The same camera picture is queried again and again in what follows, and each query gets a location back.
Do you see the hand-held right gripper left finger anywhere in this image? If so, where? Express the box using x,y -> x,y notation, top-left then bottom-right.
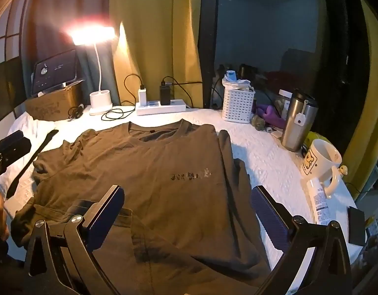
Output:
23,185 -> 126,295

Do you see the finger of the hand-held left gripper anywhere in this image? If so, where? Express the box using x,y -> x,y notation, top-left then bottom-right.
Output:
0,131 -> 32,176

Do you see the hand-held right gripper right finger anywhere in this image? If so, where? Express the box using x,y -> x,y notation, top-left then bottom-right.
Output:
251,185 -> 353,295

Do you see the brown t-shirt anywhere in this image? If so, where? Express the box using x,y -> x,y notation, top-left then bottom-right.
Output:
11,119 -> 272,295

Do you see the white garment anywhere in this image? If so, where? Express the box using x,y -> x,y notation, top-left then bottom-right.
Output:
0,113 -> 56,219

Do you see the white tube bottle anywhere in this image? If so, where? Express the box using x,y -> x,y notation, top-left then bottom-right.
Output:
306,178 -> 338,226

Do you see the brown cardboard box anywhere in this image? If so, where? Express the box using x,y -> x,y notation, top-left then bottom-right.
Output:
25,81 -> 85,120

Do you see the white cartoon mug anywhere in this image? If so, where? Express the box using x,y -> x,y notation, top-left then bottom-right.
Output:
300,139 -> 349,200

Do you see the yellow plastic bag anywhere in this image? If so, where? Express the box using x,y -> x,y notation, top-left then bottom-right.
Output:
303,132 -> 323,157

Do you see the stainless steel tumbler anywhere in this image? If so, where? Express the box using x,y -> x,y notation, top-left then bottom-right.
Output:
280,88 -> 319,152

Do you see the grey fuzzy lump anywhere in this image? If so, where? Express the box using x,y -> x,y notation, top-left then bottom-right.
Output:
250,115 -> 266,129

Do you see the white desk lamp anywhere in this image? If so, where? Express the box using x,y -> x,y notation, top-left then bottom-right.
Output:
64,26 -> 119,117

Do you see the purple cloth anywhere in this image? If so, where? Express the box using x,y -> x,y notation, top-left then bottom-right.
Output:
256,104 -> 286,129

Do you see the white plastic basket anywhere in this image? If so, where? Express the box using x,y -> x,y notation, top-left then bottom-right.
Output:
222,78 -> 255,124

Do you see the glass jar with white lid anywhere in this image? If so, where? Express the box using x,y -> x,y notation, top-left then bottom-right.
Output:
275,90 -> 295,119

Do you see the white charger plug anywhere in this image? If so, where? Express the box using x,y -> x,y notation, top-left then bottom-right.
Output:
137,84 -> 148,105

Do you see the white power strip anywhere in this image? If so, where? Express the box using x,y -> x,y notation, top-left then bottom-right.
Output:
135,99 -> 186,116

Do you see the black charger plug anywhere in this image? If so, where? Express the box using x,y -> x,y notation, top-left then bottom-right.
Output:
159,81 -> 172,105

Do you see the teal curtain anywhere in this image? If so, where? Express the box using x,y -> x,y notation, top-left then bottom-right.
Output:
23,0 -> 122,106

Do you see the yellow curtain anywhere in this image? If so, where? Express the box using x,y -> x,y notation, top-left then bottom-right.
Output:
108,0 -> 218,109
343,0 -> 378,197

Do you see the black strap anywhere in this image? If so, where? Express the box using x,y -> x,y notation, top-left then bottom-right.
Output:
5,129 -> 59,200

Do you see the black cable bundle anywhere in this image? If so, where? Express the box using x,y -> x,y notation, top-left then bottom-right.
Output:
67,104 -> 84,120

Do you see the black coiled charging cable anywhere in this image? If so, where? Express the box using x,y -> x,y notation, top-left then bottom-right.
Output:
101,74 -> 145,122

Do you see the black charger cable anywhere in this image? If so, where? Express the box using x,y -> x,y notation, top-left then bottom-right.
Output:
161,76 -> 205,109

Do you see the black window frame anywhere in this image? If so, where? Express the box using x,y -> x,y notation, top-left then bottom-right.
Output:
197,0 -> 371,160

